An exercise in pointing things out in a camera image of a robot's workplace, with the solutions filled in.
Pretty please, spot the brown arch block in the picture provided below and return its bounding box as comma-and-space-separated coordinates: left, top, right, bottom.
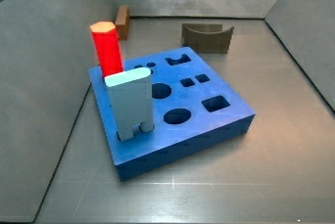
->
116, 5, 131, 40

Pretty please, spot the dark grey curved fixture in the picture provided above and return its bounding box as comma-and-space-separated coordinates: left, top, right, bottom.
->
182, 23, 235, 54

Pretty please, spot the red hexagonal peg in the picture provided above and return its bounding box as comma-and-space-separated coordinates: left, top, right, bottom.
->
90, 22, 124, 77

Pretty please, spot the blue shape sorter block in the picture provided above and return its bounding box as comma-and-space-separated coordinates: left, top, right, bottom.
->
89, 47, 255, 181

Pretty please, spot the light blue flat peg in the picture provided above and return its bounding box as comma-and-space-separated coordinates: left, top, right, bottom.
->
105, 67, 155, 141

